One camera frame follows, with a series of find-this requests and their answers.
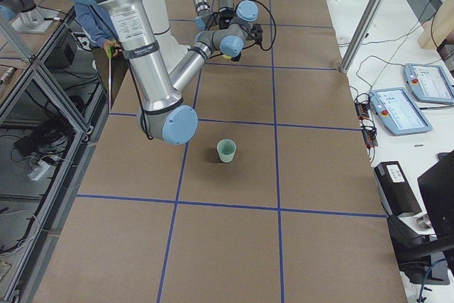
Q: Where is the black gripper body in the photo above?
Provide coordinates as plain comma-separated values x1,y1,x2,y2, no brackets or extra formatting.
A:
218,10,234,28
231,50,242,62

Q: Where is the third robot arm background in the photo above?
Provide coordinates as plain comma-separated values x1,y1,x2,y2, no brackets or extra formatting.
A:
1,0,44,27

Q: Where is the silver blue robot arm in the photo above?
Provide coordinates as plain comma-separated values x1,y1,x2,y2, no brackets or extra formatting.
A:
193,0,235,31
71,0,258,145

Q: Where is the green plastic cup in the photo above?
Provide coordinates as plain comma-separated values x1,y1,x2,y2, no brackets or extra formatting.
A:
216,139,236,163

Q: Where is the green tape measure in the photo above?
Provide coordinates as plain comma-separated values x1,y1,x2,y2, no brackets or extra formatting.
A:
106,40,118,59

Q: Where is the person in blue hoodie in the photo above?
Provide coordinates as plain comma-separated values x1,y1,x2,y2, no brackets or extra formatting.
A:
74,3,120,58

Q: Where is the near teach pendant tablet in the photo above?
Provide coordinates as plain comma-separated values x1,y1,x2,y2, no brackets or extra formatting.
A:
370,87,433,136

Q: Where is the teach pendant tablet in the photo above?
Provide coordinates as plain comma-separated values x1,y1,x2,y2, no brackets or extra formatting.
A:
370,87,433,136
404,64,453,104

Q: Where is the far teach pendant tablet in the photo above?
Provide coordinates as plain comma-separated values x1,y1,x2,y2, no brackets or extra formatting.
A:
404,64,453,104

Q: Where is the black box with label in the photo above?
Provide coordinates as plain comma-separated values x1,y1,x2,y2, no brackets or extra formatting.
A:
374,161,422,217

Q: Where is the black monitor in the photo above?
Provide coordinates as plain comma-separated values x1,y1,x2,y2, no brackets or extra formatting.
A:
418,153,453,236

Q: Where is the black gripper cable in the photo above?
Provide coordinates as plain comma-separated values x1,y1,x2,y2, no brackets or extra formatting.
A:
244,0,277,52

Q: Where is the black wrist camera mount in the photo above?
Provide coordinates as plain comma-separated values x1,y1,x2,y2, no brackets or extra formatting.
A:
250,23,263,46

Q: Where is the white pedestal column base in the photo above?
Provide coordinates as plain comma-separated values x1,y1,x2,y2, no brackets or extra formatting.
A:
143,0,189,73

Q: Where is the aluminium frame post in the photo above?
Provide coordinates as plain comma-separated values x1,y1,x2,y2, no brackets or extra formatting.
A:
339,0,384,74

